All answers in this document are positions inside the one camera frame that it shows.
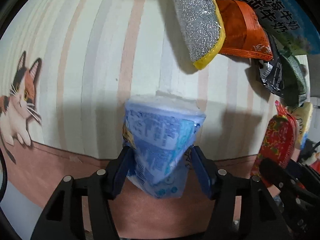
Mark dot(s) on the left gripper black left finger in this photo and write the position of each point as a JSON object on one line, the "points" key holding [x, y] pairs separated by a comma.
{"points": [[62, 217]]}

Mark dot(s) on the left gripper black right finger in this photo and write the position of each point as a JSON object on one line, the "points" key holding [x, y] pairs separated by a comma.
{"points": [[243, 207]]}

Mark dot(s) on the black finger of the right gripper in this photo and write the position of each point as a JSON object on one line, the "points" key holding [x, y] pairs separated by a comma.
{"points": [[294, 181]]}

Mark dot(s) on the red patterned packet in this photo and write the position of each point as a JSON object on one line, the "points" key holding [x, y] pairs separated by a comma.
{"points": [[278, 142]]}

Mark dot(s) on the yellow cartoon tissue pack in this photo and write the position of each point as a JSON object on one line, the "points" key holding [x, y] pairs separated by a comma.
{"points": [[303, 116]]}

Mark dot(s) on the green snack packet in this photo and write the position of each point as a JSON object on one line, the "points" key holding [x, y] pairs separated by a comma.
{"points": [[295, 88]]}

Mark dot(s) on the black snack packet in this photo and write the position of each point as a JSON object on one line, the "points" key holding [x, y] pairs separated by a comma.
{"points": [[271, 72]]}

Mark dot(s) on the blue tissue pack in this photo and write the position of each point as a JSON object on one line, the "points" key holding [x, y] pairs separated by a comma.
{"points": [[160, 129]]}

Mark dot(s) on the orange snack packet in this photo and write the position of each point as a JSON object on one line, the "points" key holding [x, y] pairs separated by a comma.
{"points": [[245, 37]]}

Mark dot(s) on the yellow silver scrub sponge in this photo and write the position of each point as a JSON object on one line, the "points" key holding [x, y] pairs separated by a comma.
{"points": [[202, 29]]}

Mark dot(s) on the cardboard milk box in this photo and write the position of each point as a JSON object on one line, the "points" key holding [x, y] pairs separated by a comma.
{"points": [[288, 23]]}

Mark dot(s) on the striped cat tablecloth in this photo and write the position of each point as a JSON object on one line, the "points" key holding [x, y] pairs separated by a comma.
{"points": [[67, 69]]}

